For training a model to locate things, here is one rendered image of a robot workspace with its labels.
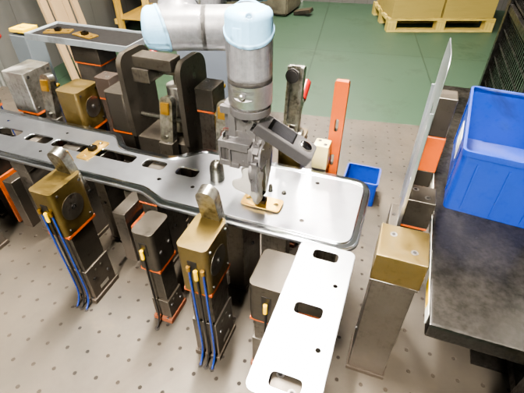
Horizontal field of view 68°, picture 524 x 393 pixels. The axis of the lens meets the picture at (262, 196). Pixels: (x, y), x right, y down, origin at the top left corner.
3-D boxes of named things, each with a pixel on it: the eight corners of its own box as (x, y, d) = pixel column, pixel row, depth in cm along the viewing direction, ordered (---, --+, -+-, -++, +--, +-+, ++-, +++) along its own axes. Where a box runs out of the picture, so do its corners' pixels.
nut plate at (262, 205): (239, 203, 80) (239, 199, 79) (246, 192, 82) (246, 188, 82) (278, 213, 77) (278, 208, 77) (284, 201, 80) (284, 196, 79)
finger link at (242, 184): (235, 198, 81) (235, 159, 75) (263, 204, 79) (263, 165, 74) (229, 206, 78) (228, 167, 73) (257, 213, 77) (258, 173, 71)
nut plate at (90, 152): (88, 161, 92) (86, 156, 92) (75, 157, 93) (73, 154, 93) (110, 143, 99) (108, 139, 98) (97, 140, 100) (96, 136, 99)
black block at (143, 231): (147, 328, 92) (118, 241, 73) (169, 295, 99) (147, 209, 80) (167, 335, 90) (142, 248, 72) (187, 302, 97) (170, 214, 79)
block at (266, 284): (244, 377, 82) (239, 295, 65) (263, 331, 91) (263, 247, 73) (277, 390, 81) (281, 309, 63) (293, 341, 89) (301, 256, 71)
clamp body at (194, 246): (188, 364, 85) (162, 256, 63) (212, 320, 93) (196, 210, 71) (215, 374, 83) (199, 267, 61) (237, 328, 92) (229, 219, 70)
